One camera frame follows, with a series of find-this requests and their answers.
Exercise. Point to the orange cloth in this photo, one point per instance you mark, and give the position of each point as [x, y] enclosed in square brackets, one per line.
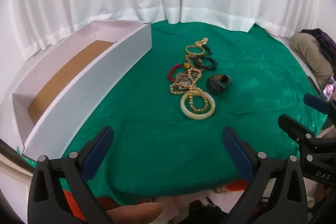
[69, 197]

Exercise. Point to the white cardboard box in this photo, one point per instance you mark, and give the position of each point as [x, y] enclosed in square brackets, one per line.
[86, 87]

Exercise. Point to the green patterned cloth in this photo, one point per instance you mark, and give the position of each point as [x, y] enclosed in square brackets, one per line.
[147, 134]

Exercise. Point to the dark cloth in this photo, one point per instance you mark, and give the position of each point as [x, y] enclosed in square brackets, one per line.
[199, 211]

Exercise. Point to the silver metal rail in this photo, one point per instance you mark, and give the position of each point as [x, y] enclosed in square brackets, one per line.
[13, 158]

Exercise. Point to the cream jade bangle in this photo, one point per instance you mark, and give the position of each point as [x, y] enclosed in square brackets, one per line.
[183, 108]

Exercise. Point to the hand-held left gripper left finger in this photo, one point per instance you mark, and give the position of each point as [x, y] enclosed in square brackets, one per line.
[98, 148]

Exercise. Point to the black wristwatch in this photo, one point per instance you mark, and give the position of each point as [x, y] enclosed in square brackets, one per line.
[216, 85]

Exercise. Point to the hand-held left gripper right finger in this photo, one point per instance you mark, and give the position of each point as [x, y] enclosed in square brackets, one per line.
[236, 153]

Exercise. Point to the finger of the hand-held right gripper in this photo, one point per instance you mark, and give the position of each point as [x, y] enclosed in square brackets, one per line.
[291, 125]
[316, 104]

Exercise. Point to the person's left hand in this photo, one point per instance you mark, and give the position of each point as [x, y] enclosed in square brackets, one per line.
[136, 211]

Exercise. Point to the gold bangle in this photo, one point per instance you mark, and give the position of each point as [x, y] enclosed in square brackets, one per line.
[187, 50]

